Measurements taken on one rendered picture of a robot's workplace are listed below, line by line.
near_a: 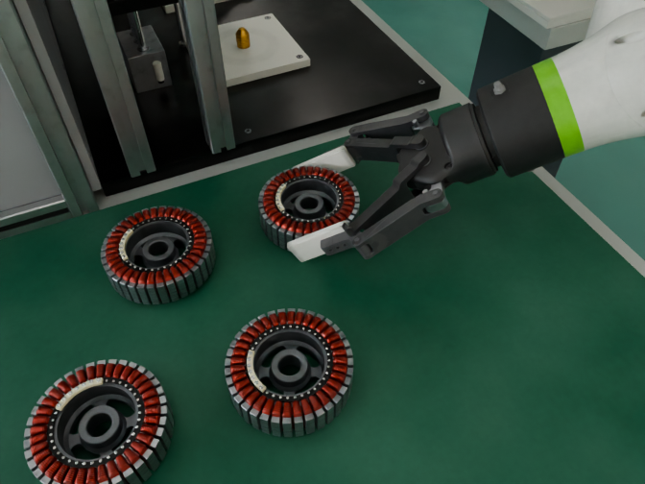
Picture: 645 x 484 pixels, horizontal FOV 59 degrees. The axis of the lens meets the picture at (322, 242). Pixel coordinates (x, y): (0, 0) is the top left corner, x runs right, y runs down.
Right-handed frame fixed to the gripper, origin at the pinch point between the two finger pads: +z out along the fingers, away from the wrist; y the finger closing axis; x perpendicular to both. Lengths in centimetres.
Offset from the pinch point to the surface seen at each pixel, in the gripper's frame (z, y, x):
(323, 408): -1.9, -24.2, -0.3
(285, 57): 3.3, 29.2, 3.1
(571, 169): -31, 94, -107
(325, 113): -1.3, 17.4, -0.8
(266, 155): 6.4, 11.5, 1.0
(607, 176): -40, 91, -112
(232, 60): 9.8, 28.4, 6.9
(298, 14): 2.9, 44.1, 1.5
